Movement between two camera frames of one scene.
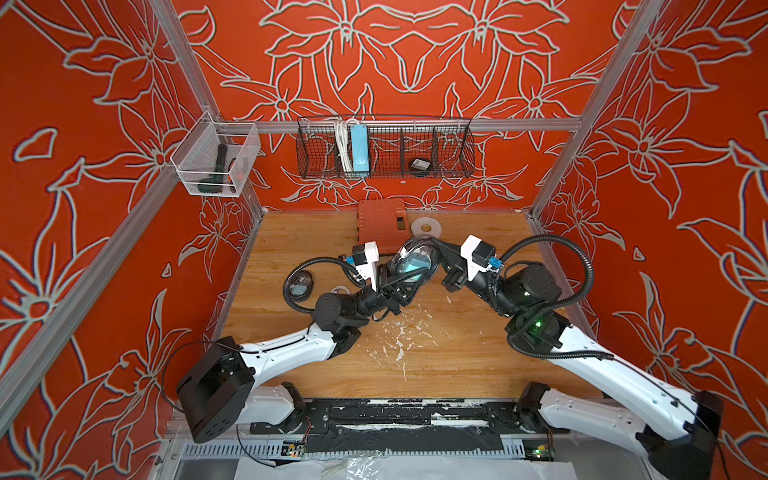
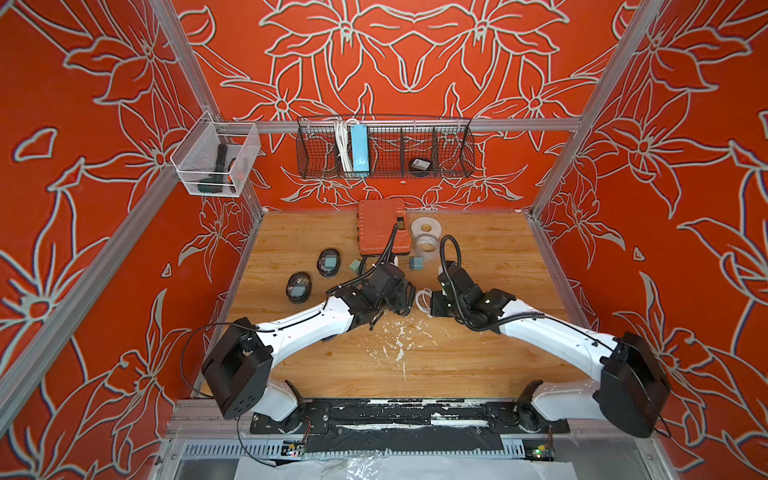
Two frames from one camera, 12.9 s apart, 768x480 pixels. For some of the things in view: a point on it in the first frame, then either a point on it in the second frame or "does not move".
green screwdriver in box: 213,184 does not move
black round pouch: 416,262 to 328,262
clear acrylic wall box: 214,158 does not move
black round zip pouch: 301,285 does not move
